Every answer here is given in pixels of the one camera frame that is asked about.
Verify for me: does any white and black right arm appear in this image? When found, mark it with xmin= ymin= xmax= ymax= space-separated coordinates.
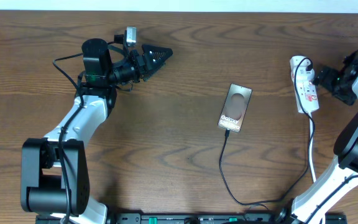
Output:
xmin=270 ymin=49 xmax=358 ymax=223

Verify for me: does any white power strip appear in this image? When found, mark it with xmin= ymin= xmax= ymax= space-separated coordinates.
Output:
xmin=290 ymin=55 xmax=319 ymax=114

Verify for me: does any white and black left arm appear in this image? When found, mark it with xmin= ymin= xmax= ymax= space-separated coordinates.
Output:
xmin=21 ymin=35 xmax=173 ymax=223

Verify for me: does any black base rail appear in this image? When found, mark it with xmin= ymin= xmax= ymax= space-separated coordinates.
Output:
xmin=35 ymin=211 xmax=347 ymax=224

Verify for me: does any black USB charging cable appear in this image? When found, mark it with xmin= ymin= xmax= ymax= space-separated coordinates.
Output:
xmin=218 ymin=57 xmax=316 ymax=207

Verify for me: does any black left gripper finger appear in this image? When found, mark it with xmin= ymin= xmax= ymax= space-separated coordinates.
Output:
xmin=142 ymin=44 xmax=173 ymax=70
xmin=142 ymin=62 xmax=165 ymax=82

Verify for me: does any white USB charger plug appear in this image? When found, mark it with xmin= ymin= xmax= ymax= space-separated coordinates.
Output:
xmin=291 ymin=66 xmax=314 ymax=82

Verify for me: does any white power strip cord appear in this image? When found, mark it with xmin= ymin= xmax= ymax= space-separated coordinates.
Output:
xmin=307 ymin=112 xmax=318 ymax=184

